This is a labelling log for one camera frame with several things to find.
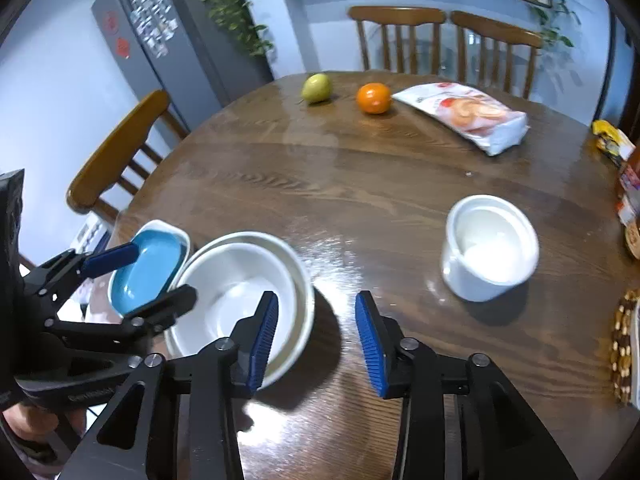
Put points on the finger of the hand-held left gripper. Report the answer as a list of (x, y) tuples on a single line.
[(112, 259), (170, 302)]

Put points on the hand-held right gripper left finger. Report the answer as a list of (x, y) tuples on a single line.
[(260, 345)]

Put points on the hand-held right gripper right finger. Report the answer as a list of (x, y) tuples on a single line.
[(370, 345)]

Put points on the medium white bowl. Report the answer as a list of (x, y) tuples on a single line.
[(215, 290)]

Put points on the large white bowl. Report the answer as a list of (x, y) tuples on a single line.
[(307, 305)]

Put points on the large square patterned plate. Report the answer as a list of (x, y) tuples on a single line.
[(175, 235)]

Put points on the small deep white bowl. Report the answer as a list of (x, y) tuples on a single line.
[(490, 250)]

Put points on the person's left hand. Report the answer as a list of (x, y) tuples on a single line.
[(30, 420)]

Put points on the white printed box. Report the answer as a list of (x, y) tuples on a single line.
[(90, 235)]

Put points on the curved-back wooden chair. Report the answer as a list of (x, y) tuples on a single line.
[(115, 150)]

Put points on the diamond red fridge decal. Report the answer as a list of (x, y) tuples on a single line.
[(123, 47)]

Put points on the grey refrigerator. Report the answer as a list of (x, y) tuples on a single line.
[(200, 60)]

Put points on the round red fridge decal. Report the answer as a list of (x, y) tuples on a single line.
[(111, 22)]

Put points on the orange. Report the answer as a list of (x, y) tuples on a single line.
[(374, 99)]

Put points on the cluster of fridge photos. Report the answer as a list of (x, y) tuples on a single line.
[(147, 15)]

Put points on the beaded wooden trivet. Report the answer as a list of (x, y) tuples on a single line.
[(622, 340)]

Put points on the white snack bag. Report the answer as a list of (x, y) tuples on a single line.
[(465, 110)]

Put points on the green pear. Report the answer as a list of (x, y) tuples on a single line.
[(317, 89)]

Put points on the hanging green vine plant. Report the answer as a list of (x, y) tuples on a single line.
[(225, 5)]

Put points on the group of condiment jars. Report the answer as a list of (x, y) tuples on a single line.
[(631, 185)]

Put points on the yellow snack packet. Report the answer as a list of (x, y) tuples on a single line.
[(610, 140)]

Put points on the slatted wooden chair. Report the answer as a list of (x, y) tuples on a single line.
[(395, 14), (495, 30)]

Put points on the small trailing green plant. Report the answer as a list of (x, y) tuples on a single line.
[(552, 30)]

